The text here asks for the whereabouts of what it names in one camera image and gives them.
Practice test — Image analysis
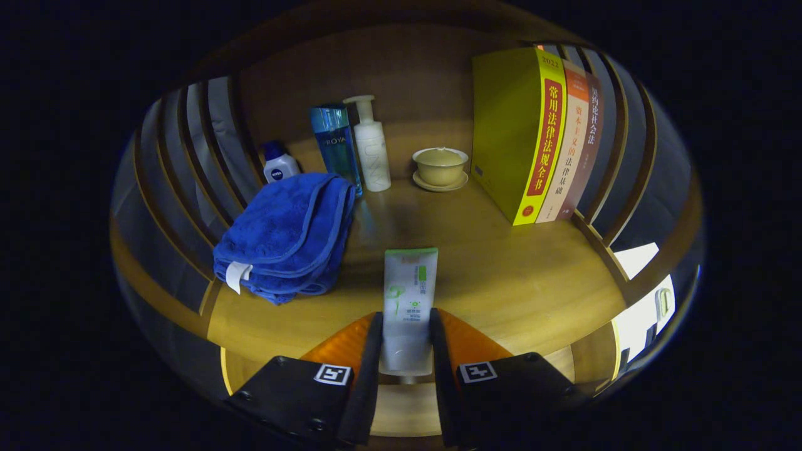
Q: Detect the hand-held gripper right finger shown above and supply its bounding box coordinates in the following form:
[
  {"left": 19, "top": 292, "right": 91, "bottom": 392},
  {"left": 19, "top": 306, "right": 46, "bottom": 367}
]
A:
[{"left": 429, "top": 307, "right": 593, "bottom": 448}]

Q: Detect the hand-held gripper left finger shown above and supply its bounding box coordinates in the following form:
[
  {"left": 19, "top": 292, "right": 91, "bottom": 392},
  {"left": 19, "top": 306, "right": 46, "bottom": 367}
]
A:
[{"left": 226, "top": 311, "right": 384, "bottom": 447}]

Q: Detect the white and green tube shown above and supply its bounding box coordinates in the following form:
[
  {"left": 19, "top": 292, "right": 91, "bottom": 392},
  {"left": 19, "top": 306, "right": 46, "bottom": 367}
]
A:
[{"left": 379, "top": 247, "right": 439, "bottom": 376}]

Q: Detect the white side cabinet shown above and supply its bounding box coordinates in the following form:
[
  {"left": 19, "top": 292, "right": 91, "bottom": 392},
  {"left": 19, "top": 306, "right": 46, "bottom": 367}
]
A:
[{"left": 611, "top": 242, "right": 677, "bottom": 364}]

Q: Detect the wooden cabinet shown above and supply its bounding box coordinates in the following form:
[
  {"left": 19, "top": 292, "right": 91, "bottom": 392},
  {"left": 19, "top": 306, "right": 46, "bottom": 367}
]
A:
[{"left": 110, "top": 0, "right": 706, "bottom": 402}]

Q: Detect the folded blue towel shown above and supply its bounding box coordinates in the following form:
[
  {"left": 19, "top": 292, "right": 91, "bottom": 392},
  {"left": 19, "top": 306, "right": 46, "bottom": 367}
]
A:
[{"left": 213, "top": 172, "right": 357, "bottom": 306}]

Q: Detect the beige lidded tea bowl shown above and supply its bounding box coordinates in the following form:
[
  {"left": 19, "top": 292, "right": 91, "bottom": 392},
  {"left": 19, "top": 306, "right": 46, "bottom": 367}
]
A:
[{"left": 412, "top": 147, "right": 469, "bottom": 187}]

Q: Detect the white pump bottle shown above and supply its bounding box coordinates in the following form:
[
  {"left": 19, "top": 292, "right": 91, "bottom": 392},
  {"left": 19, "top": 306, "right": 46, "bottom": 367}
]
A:
[{"left": 343, "top": 95, "right": 392, "bottom": 192}]

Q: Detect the small white blue-capped bottle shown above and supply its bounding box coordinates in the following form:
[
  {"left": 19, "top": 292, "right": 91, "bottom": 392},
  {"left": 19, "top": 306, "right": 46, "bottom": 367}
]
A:
[{"left": 260, "top": 141, "right": 301, "bottom": 184}]

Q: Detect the tall blue bottle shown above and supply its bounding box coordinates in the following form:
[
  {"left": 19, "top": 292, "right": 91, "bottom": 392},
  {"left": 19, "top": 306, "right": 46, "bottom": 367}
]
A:
[{"left": 309, "top": 103, "right": 364, "bottom": 198}]

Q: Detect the thick yellow book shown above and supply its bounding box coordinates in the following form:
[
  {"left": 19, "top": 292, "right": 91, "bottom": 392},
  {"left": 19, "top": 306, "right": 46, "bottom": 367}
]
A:
[{"left": 471, "top": 47, "right": 568, "bottom": 226}]

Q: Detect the orange and white book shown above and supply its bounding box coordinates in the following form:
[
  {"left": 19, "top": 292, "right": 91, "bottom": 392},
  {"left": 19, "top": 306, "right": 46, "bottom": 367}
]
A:
[{"left": 536, "top": 60, "right": 591, "bottom": 224}]

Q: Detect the brown book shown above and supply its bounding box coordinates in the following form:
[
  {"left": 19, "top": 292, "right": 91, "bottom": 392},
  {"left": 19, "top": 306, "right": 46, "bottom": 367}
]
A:
[{"left": 556, "top": 72, "right": 605, "bottom": 220}]

